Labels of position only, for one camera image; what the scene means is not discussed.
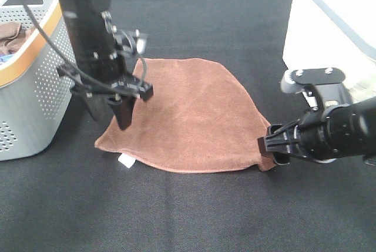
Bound brown towel in basket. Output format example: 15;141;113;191
1;22;35;56

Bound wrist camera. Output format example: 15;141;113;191
113;29;149;58
280;68;353;110

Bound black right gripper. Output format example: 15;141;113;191
257;104;357;172

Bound white basket grey rim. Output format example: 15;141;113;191
283;0;375;102

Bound grey perforated laundry basket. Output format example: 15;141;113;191
1;0;75;161

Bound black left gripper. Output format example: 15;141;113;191
57;45;153;130

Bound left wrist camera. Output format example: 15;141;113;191
113;29;149;58

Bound brown towel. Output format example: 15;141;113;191
1;22;35;56
95;58;274;173

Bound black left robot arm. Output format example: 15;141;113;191
19;0;153;129

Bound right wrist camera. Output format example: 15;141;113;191
280;68;353;110

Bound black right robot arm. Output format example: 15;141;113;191
257;98;375;166

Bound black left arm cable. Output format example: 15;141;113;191
0;0;147;94

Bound blue cloth in basket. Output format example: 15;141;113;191
0;53;14;65

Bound black table cloth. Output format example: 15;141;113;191
1;0;375;251

